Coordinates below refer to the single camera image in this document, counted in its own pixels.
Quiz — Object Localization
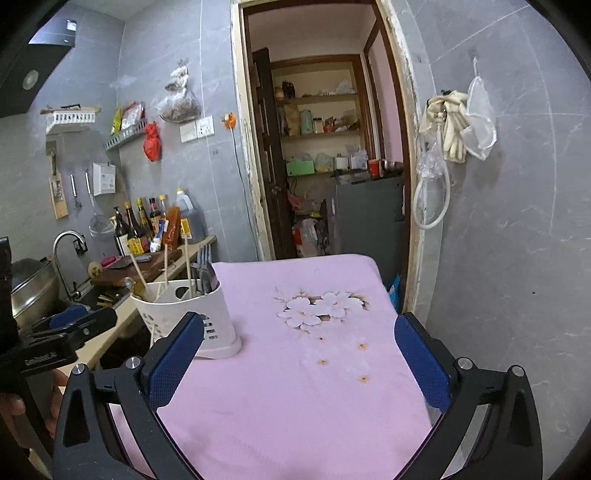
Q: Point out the silver fork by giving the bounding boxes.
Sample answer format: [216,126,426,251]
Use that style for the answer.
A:
[190,244,215,296]

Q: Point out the hanging wooden board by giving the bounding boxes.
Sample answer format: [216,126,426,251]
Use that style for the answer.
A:
[48,141,69,220]

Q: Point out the white plastic wall rack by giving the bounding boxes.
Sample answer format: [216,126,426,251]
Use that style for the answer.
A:
[41,107,101,136]

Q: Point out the metal wall shelf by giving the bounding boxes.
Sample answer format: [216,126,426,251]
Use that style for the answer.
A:
[104,121,147,152]

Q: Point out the crumpled clear plastic wrap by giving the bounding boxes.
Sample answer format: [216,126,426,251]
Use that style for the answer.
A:
[418,143,446,181]

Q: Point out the pink floral tablecloth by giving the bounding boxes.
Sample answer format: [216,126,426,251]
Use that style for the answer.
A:
[108,253,439,480]

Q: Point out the pink-handled cleaver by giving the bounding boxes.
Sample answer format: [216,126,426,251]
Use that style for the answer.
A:
[102,255,153,269]

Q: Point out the dark wooden door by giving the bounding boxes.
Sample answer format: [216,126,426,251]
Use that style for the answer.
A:
[252,47,296,260]

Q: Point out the clear bag of dried goods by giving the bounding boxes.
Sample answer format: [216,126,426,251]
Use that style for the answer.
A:
[154,59,202,123]

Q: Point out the hanging metal strainer ladle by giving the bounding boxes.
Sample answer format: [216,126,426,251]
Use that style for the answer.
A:
[84,167,114,238]

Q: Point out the white hose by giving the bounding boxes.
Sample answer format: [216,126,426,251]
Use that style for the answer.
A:
[412,171,451,229]

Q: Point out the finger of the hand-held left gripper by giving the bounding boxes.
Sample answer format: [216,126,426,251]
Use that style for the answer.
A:
[30,305,90,332]
[18,308,118,347]

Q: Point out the snack packets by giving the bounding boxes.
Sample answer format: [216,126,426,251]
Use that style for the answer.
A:
[111,102,145,137]

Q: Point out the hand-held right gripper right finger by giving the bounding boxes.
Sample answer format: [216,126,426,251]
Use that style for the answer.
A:
[393,312,543,480]

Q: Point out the clear hanging plastic bag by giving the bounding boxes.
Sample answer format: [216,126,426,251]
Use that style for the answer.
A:
[462,76,498,161]

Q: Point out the white wall box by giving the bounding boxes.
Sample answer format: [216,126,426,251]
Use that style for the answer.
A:
[92,162,116,195]

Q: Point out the grey refrigerator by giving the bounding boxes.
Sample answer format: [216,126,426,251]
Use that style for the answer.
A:
[325,175,407,287]

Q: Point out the steel pot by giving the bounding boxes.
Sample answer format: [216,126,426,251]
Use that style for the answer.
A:
[9,258,61,324]

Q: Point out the cream rubber gloves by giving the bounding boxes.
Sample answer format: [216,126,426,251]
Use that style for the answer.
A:
[420,90,472,163]

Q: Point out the orange-brown refill pouch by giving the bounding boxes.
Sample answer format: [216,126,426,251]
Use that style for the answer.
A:
[163,206,182,247]

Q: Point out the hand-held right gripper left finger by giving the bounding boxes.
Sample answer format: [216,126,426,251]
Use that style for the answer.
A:
[52,311,206,480]

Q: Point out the wooden cutting board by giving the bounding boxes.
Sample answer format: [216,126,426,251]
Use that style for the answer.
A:
[90,249,183,288]

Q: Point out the chrome kitchen faucet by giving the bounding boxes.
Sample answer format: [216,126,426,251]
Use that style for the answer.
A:
[52,230,88,301]

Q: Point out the large dark oil jug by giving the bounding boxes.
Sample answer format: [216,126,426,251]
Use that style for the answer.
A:
[174,188,206,244]

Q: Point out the white wall socket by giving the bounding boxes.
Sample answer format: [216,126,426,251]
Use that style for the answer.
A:
[179,116,215,143]

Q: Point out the white plastic utensil holder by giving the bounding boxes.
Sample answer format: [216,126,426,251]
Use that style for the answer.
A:
[130,279,243,361]

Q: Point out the row of dark sauce bottles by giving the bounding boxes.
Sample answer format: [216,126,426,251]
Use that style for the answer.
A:
[110,195,169,257]

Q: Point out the white and red plastic bag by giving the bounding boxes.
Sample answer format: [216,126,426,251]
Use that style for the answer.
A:
[293,219,331,257]

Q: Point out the dark wall cable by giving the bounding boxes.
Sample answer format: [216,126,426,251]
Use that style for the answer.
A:
[231,127,259,259]

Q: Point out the person's left hand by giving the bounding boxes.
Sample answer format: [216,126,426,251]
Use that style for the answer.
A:
[0,368,70,444]

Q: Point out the black range hood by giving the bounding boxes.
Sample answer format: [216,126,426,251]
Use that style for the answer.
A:
[0,18,77,118]

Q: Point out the wooden shelf unit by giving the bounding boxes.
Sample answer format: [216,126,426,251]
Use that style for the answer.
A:
[270,55,370,178]

